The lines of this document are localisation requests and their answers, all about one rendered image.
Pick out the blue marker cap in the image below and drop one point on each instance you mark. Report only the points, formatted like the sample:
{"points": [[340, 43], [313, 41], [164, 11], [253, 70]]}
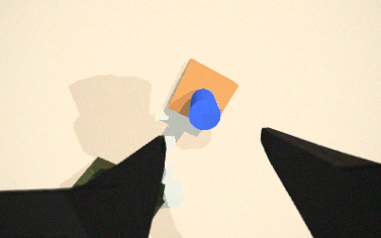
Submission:
{"points": [[204, 112]]}

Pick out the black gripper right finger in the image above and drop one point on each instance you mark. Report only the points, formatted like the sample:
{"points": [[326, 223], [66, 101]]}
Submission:
{"points": [[337, 195]]}

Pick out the orange block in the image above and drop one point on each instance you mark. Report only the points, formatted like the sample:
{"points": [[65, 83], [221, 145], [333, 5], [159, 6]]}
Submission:
{"points": [[199, 76]]}

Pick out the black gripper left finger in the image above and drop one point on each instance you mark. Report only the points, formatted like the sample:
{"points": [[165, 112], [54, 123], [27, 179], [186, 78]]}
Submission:
{"points": [[119, 203]]}

